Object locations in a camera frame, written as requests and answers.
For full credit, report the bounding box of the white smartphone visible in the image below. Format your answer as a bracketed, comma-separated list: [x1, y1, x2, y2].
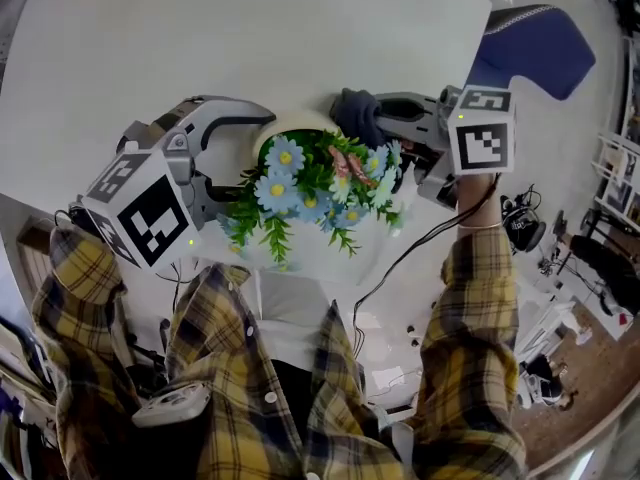
[131, 380, 213, 429]

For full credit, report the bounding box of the yellow plaid shirt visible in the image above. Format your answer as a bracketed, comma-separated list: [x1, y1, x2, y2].
[30, 222, 529, 480]

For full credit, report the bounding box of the blue artificial flower pot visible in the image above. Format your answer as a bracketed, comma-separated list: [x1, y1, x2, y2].
[215, 109, 417, 275]

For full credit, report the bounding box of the dark blue cloth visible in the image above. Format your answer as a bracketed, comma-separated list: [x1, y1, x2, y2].
[328, 87, 389, 150]

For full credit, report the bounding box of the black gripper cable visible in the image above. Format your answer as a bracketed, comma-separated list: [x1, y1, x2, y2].
[351, 172, 503, 362]
[53, 209, 199, 315]

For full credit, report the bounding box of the person's left forearm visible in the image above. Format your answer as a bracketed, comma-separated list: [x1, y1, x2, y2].
[30, 222, 132, 359]

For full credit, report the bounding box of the white cart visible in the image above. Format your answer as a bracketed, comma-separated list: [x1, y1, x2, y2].
[514, 292, 581, 367]

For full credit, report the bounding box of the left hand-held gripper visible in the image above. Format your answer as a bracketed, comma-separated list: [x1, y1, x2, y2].
[74, 94, 278, 273]

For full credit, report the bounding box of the black headset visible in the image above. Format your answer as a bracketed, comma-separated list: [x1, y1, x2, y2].
[501, 183, 548, 254]

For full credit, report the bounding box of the blue chair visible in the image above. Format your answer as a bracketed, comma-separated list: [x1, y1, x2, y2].
[471, 3, 598, 102]

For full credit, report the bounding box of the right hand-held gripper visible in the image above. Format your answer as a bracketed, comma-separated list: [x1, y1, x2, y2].
[373, 84, 518, 212]

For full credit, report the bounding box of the brown wooden cabinet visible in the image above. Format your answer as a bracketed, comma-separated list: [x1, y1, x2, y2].
[16, 215, 69, 302]

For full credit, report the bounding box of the person's right forearm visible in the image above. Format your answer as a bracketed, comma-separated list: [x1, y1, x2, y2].
[419, 171, 522, 349]

